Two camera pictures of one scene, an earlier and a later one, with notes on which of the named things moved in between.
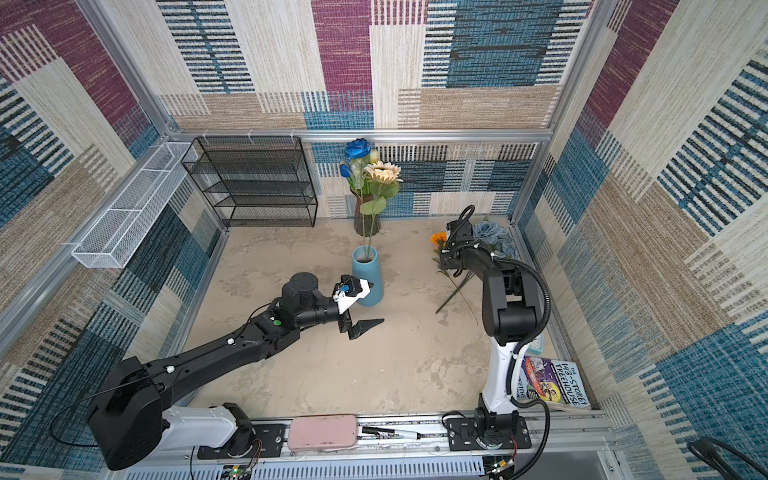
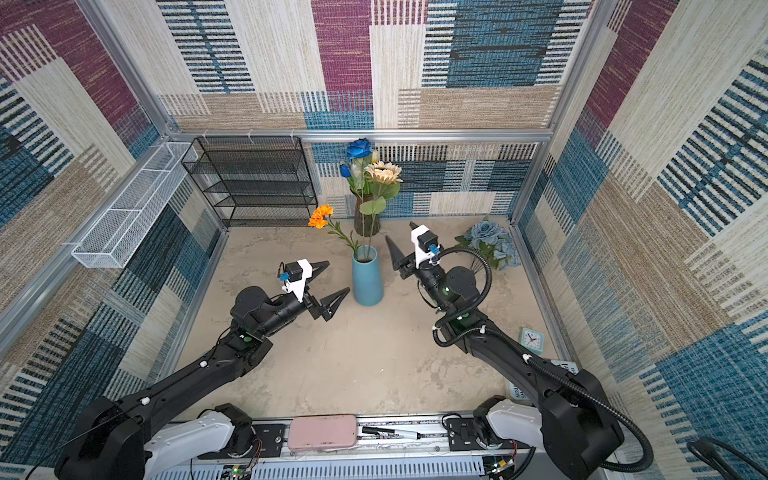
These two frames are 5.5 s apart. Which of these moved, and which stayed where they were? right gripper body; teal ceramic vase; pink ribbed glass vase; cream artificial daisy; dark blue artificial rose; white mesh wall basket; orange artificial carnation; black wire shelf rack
Moved: orange artificial carnation; right gripper body
Stayed: cream artificial daisy; teal ceramic vase; white mesh wall basket; black wire shelf rack; pink ribbed glass vase; dark blue artificial rose
